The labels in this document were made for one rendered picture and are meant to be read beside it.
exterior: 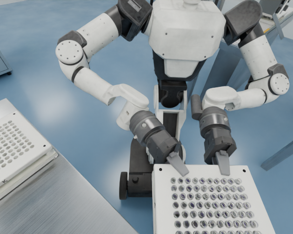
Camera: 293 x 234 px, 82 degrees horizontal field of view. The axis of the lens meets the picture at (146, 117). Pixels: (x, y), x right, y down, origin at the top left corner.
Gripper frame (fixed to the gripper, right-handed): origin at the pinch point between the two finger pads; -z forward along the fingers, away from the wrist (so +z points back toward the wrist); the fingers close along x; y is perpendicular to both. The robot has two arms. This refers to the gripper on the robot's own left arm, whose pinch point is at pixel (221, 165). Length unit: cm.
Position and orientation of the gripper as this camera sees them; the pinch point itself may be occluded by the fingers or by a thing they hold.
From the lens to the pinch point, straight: 49.8
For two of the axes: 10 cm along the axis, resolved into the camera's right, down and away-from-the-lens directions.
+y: -9.9, -1.4, 0.4
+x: -0.6, 6.6, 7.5
